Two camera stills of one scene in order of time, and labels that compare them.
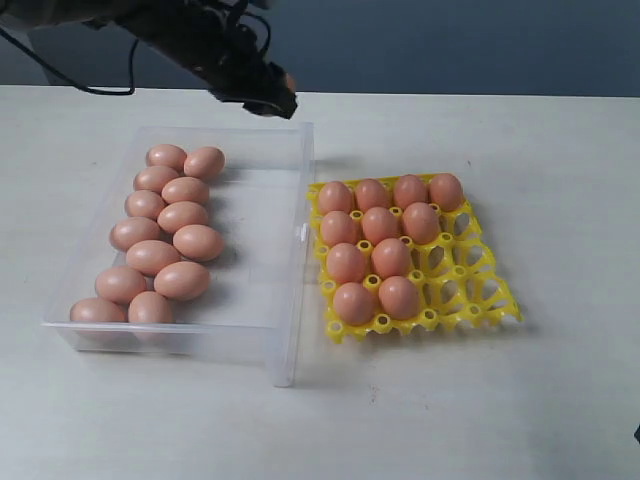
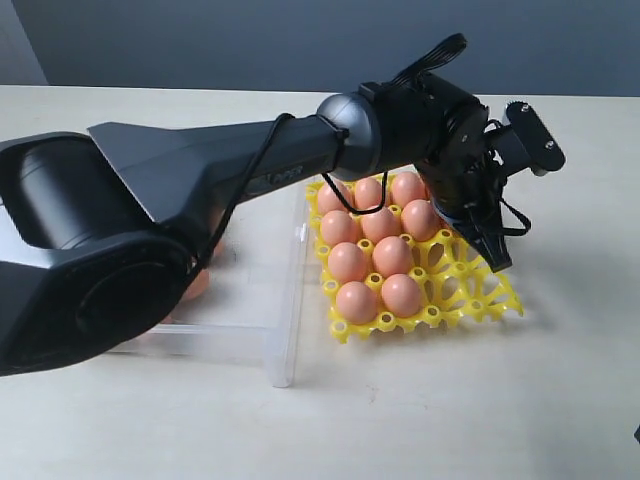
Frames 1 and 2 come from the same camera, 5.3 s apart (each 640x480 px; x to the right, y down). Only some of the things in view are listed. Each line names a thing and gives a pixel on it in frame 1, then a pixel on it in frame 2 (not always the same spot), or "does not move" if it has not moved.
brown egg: [354, 303] does not move
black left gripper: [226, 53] → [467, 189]
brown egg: [391, 258] does not move
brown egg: [420, 222] does not move
